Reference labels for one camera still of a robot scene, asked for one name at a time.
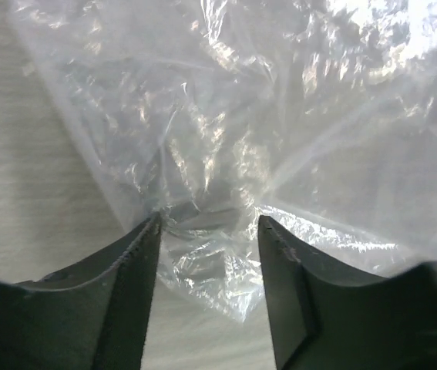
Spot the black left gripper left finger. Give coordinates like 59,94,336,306
0,214,162,369

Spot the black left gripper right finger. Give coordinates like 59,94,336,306
258,216,437,369

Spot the clear zip top bag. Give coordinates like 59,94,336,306
10,1,437,321

